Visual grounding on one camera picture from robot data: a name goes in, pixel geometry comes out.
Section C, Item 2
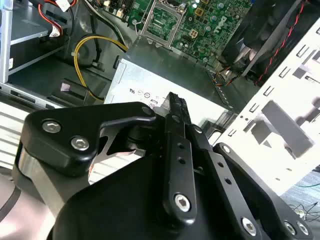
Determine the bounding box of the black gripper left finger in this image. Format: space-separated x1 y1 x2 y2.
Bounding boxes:
18 91 199 223

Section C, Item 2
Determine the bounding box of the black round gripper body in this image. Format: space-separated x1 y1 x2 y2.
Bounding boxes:
49 154 243 240

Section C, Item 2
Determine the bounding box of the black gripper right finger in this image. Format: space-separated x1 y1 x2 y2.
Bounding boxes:
177 94 315 240

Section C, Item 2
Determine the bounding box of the metal socket cover frame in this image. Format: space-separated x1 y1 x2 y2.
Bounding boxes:
139 4 188 49

